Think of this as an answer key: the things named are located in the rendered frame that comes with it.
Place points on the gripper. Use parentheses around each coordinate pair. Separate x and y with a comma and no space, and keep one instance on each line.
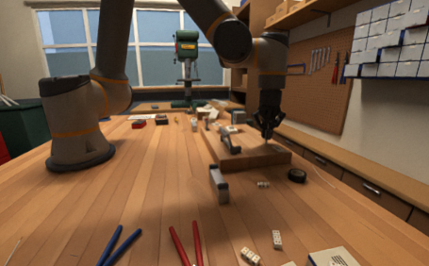
(270,100)

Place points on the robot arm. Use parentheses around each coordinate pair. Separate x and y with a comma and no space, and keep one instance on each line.
(88,103)

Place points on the wooden test board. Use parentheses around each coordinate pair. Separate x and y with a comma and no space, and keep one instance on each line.
(251,153)

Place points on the white doorbell push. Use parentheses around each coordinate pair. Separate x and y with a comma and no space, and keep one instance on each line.
(231,129)

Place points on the green drill press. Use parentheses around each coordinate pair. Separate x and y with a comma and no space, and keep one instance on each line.
(187,48)

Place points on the grey box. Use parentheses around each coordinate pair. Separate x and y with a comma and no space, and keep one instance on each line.
(239,117)

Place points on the brown pegboard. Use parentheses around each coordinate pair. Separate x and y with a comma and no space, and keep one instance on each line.
(317,100)

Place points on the black tape roll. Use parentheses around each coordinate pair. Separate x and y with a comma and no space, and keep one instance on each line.
(297,175)

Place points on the blue hacksaw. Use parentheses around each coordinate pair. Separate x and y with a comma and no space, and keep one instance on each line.
(296,65)

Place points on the white terminal block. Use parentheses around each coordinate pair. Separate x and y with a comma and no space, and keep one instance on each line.
(277,239)
(250,256)
(263,184)

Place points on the grey spanner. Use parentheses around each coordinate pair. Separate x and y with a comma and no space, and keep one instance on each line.
(322,57)
(328,54)
(317,59)
(312,61)

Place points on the red pliers on pegboard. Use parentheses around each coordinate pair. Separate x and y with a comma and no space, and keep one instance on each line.
(335,70)

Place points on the blue pliers on pegboard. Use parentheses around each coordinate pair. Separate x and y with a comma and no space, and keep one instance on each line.
(344,70)

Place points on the yellow screwdriver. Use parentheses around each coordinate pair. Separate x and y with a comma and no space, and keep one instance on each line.
(176,119)

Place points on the dark small box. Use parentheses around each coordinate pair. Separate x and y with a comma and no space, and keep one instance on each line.
(161,120)

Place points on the cardboard box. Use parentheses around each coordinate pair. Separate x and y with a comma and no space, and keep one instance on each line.
(284,6)

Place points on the wooden low bench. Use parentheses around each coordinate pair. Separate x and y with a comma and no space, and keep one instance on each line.
(147,108)

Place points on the white paper sheet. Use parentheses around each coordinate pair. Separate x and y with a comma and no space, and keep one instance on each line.
(141,117)

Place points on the window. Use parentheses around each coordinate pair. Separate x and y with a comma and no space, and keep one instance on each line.
(155,59)

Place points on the red small box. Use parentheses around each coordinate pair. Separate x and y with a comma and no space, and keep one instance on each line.
(139,124)

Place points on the wooden side bench with drawers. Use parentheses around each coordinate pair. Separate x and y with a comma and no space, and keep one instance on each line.
(384,181)

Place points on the white small block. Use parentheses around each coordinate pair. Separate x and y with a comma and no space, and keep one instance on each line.
(288,263)

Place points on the white box with blue edge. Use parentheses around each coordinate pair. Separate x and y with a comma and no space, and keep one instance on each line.
(332,257)

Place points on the green bin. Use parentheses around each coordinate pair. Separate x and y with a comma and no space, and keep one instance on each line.
(21,125)

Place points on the dark rail on board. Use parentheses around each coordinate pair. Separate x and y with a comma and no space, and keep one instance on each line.
(229,142)

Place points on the small grey rail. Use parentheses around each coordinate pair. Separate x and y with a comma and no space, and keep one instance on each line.
(194,124)

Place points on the grey metal rail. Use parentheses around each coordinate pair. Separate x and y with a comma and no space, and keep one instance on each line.
(219,185)

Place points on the wooden wall shelf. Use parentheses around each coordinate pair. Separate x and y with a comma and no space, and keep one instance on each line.
(302,14)

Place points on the dark round base plate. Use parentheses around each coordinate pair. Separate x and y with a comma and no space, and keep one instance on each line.
(81,162)

